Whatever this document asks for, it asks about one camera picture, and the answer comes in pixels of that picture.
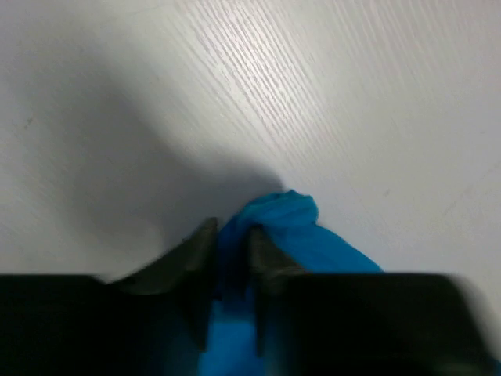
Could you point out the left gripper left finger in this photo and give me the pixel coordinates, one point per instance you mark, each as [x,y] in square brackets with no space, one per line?
[152,322]

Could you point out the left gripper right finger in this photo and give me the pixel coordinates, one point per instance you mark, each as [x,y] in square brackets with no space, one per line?
[360,323]

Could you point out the blue t-shirt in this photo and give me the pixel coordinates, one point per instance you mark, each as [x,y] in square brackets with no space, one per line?
[290,220]

